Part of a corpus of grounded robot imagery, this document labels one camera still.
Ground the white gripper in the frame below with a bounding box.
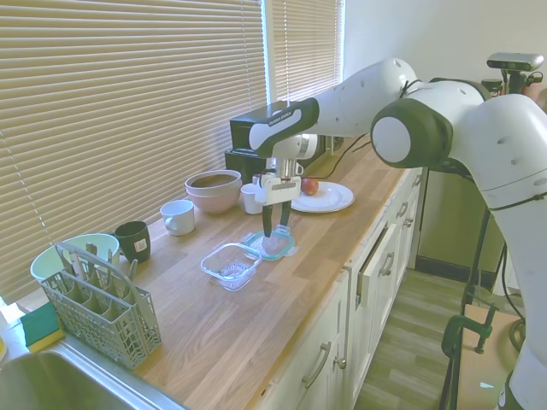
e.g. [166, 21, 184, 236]
[256, 173, 303, 239]

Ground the clear lid with teal seal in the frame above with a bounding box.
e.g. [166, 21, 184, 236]
[244, 225, 298, 261]

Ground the clear glass food container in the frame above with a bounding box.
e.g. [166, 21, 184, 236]
[200, 242, 262, 292]

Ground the tall white mug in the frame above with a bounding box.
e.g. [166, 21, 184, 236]
[239, 183, 265, 214]

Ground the white plate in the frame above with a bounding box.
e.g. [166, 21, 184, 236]
[290, 181, 356, 214]

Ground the pink bowl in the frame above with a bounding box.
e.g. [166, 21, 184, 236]
[186, 183, 244, 214]

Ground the wide white mug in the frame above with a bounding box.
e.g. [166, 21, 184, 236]
[160, 199, 197, 237]

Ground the white base cabinet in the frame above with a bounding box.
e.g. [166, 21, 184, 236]
[251, 168, 428, 410]

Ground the black cup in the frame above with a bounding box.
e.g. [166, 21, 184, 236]
[114, 220, 151, 264]

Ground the stainless steel dishwasher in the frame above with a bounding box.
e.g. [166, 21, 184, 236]
[416, 168, 505, 274]

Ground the narrow beige window blind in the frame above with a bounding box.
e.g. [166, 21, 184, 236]
[271, 0, 345, 106]

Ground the wide beige window blind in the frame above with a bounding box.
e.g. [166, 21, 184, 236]
[0, 0, 268, 307]

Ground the grey plastic cutlery basket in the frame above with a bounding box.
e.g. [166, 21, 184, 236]
[40, 241, 163, 371]

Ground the green clamp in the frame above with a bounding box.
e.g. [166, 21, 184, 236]
[441, 301, 501, 360]

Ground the mint green bowl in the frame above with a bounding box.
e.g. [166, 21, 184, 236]
[29, 233, 121, 285]

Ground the yellow and green sponge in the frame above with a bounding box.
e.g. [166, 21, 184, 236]
[20, 302, 66, 354]

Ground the wooden base board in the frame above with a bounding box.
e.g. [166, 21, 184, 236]
[452, 302, 531, 410]

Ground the stainless steel sink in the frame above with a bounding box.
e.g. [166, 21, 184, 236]
[0, 348, 189, 410]

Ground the metal cabinet bar handle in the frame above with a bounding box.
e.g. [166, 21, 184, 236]
[378, 251, 395, 278]
[301, 341, 332, 390]

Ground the black camera tripod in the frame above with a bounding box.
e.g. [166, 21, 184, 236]
[439, 67, 544, 410]

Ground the grey stereo camera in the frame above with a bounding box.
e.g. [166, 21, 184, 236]
[486, 51, 544, 72]

